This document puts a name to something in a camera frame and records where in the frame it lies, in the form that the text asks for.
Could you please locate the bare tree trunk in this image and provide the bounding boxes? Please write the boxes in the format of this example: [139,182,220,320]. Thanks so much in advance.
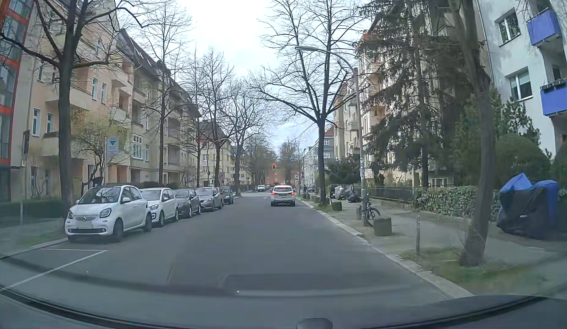
[441,0,497,267]

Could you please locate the grey parked car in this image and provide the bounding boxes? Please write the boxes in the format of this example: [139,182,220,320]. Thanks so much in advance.
[195,187,223,212]

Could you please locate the rounded green bush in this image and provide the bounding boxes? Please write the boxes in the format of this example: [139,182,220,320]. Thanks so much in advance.
[494,133,553,189]

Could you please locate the tall conifer tree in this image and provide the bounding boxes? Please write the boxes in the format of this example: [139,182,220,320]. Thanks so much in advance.
[357,0,472,188]

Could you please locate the white building blue balconies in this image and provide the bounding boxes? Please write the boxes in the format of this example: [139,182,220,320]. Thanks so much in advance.
[476,0,567,158]

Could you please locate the covered motorcycle blue black tarp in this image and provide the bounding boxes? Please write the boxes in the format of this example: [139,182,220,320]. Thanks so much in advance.
[496,173,560,240]

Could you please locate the grey asphalt road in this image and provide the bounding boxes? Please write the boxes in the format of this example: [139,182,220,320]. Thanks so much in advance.
[0,191,449,316]

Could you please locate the grey lamp post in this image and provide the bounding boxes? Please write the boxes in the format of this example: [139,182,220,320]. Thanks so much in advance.
[294,45,369,226]

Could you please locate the large bare tree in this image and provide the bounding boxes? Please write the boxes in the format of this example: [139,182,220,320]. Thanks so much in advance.
[249,0,371,207]

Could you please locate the row of bare trees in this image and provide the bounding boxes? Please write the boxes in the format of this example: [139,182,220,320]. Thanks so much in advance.
[0,0,277,215]

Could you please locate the paved pavement with grass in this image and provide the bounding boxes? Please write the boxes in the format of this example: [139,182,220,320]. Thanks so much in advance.
[296,195,567,300]

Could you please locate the beige apartment building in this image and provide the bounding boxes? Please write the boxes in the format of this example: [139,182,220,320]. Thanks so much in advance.
[9,0,202,203]

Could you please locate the white small car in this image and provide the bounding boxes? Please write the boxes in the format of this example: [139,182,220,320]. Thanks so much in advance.
[139,187,179,228]
[64,185,153,243]

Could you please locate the low green hedge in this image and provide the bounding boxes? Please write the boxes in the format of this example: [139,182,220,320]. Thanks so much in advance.
[0,198,65,220]

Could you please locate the red brick building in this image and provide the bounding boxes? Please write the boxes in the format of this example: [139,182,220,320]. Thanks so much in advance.
[264,164,299,187]

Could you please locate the metal fence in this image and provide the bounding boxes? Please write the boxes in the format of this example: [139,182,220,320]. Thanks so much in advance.
[352,184,419,204]

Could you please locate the car's own bonnet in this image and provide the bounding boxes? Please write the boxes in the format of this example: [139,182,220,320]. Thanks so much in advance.
[0,280,567,329]

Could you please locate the beige apartment buildings row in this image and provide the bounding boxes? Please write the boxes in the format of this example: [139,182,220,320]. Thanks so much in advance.
[331,0,483,188]

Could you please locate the silver estate car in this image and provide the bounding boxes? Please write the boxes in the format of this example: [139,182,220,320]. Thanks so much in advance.
[270,185,296,207]

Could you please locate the road markings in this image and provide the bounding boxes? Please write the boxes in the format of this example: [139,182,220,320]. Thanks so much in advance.
[0,248,109,296]

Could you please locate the blue road sign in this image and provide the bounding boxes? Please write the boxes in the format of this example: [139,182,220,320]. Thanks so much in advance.
[104,136,120,186]

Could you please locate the red glass building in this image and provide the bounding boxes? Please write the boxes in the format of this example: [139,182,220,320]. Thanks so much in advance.
[0,0,35,204]

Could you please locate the bicycle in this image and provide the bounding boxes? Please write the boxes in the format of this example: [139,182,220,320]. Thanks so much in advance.
[362,194,381,222]

